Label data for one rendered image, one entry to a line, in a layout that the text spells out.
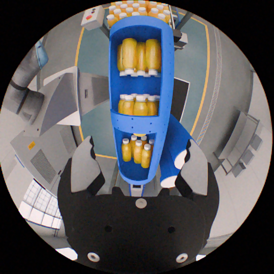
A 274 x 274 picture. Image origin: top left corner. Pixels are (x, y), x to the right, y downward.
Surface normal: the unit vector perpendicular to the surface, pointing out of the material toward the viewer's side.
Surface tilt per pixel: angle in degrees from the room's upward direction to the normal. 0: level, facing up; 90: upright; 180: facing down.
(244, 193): 90
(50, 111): 90
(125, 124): 20
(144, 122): 6
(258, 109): 90
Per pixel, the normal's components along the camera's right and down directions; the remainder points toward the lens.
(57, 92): 1.00, 0.02
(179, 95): -0.06, 0.55
